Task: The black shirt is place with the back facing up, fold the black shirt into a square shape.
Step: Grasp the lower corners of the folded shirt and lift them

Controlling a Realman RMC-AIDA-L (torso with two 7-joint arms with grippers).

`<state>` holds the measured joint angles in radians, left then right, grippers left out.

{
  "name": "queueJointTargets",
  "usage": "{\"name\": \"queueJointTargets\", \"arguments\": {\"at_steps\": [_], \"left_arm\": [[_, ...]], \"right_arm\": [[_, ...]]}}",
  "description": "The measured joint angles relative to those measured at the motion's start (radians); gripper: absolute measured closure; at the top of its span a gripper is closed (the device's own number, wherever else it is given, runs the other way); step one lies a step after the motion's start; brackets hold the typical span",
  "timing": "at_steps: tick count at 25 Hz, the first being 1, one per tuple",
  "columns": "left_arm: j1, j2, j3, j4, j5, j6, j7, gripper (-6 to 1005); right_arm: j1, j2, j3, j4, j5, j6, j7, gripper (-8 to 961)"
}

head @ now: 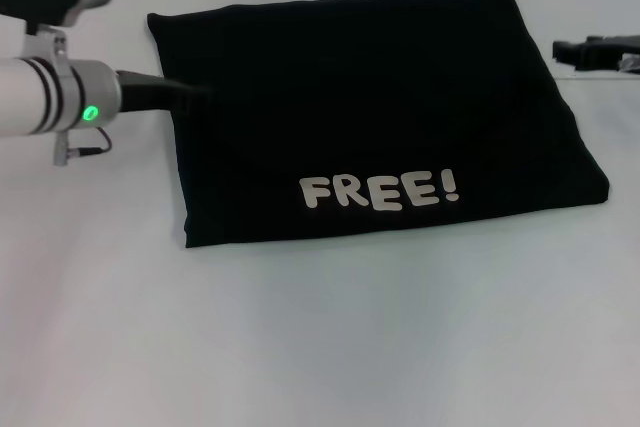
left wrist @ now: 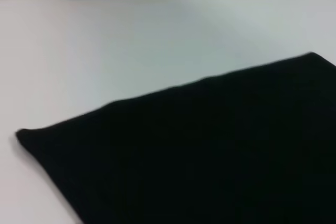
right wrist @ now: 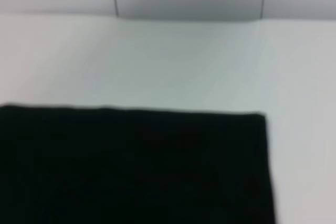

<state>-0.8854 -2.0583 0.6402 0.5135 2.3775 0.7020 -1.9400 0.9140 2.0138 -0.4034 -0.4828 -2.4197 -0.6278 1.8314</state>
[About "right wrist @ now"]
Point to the black shirt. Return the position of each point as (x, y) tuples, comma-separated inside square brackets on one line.
[(131, 169)]

